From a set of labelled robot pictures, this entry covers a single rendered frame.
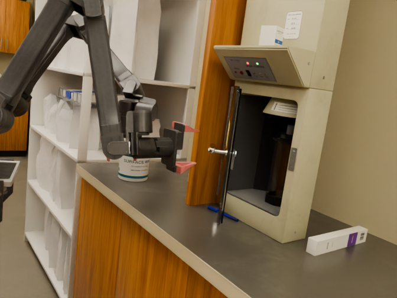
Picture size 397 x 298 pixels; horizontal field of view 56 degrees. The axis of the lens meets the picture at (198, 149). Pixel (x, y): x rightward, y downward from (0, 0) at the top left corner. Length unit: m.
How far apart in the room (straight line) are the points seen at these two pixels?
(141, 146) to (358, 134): 0.86
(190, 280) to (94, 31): 0.72
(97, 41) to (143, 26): 1.31
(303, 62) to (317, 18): 0.13
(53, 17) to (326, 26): 0.73
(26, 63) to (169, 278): 0.73
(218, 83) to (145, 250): 0.63
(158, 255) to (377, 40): 1.07
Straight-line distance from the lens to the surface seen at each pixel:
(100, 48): 1.04
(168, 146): 1.03
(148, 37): 2.35
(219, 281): 0.97
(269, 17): 1.27
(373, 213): 1.51
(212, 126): 1.37
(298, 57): 1.07
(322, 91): 1.17
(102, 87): 1.01
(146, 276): 1.35
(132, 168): 1.60
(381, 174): 1.49
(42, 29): 1.06
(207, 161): 1.39
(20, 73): 1.05
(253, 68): 1.19
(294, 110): 1.21
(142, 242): 1.35
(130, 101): 1.25
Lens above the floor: 1.39
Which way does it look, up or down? 10 degrees down
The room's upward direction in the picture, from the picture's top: 7 degrees clockwise
